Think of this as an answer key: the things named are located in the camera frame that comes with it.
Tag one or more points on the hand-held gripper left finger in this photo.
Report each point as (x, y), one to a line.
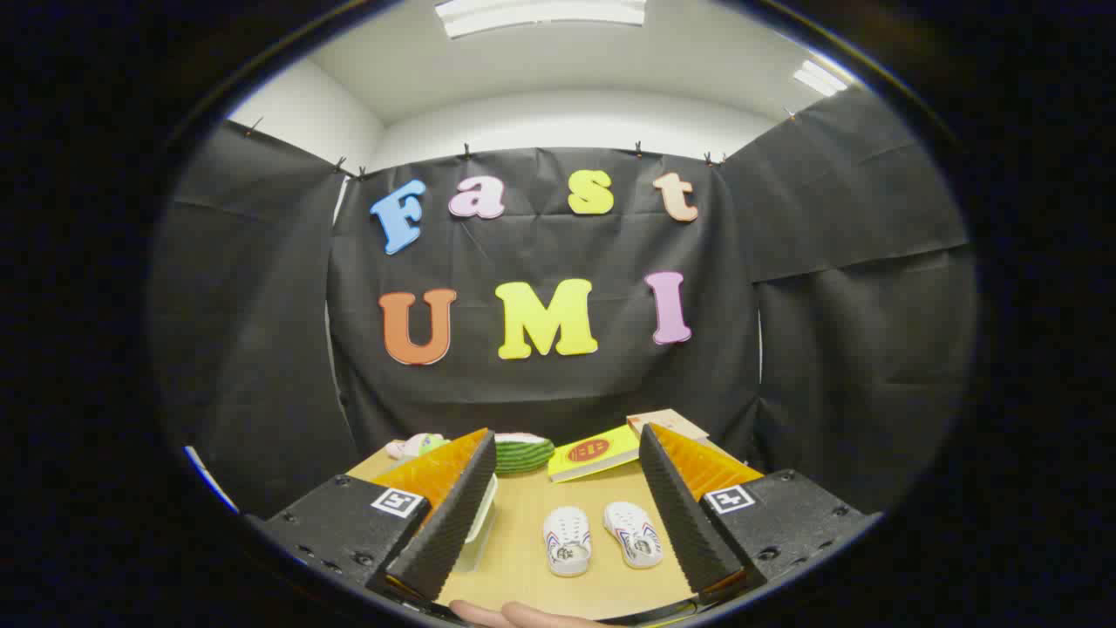
(453, 523)

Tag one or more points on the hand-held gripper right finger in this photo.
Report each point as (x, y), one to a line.
(680, 523)

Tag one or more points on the pale green fabric storage box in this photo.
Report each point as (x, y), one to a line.
(481, 523)

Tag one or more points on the white canvas shoe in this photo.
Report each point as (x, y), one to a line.
(567, 536)
(632, 532)

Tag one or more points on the pink and green plush toy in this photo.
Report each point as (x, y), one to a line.
(410, 447)

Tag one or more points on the watermelon slice plush toy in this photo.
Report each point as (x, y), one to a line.
(523, 453)

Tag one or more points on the beige book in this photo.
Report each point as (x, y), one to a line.
(676, 422)

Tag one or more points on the yellow book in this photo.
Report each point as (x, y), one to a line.
(593, 453)

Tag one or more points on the row of black cloth clips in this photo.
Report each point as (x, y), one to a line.
(466, 151)

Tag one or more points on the small ceiling light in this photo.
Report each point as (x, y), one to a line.
(819, 78)

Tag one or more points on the long ceiling light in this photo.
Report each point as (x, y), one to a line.
(540, 13)

